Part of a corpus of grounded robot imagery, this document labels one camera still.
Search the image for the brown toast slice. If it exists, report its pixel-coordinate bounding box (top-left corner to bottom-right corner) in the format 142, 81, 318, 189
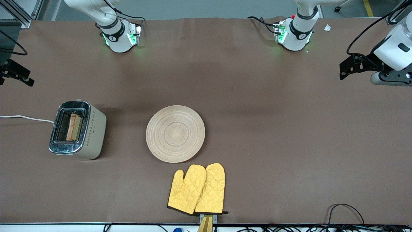
66, 113, 83, 142

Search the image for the round wooden plate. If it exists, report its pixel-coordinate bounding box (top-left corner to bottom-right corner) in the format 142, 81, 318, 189
146, 105, 206, 163

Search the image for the cream and chrome toaster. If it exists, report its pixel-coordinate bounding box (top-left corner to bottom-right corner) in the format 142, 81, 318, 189
48, 100, 107, 160

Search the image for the brown table cover mat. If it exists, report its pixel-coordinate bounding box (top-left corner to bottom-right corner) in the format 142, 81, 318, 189
0, 17, 412, 225

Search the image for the yellow quilted oven mitt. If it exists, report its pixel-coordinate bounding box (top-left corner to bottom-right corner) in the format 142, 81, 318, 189
167, 165, 207, 215
194, 163, 229, 215

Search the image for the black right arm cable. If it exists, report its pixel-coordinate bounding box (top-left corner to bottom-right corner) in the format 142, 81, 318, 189
0, 30, 28, 56

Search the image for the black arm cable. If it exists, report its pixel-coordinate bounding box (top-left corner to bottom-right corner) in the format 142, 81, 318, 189
346, 0, 412, 65
0, 30, 28, 56

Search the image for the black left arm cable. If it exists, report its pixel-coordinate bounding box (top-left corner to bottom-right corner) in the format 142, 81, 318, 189
346, 0, 412, 65

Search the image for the white toaster power cord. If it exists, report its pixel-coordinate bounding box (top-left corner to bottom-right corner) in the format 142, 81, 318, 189
0, 115, 55, 124

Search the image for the aluminium frame profile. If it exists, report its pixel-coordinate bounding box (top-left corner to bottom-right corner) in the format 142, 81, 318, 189
0, 0, 44, 29

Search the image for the black left base cable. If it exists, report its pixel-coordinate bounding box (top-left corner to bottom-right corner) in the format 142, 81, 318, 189
247, 16, 278, 34

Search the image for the black base cable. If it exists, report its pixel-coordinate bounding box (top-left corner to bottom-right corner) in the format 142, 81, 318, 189
247, 16, 278, 34
109, 8, 146, 25

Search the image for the black right base cable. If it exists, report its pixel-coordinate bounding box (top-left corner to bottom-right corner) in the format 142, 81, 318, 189
109, 8, 146, 25

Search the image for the black looped cable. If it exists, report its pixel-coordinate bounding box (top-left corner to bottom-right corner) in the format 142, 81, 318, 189
327, 203, 365, 225

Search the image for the black cable bundle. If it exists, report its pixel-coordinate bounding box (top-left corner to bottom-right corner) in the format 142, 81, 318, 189
237, 224, 412, 232

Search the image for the wooden clamp with metal bracket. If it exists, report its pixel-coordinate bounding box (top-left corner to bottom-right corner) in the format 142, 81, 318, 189
197, 214, 218, 232

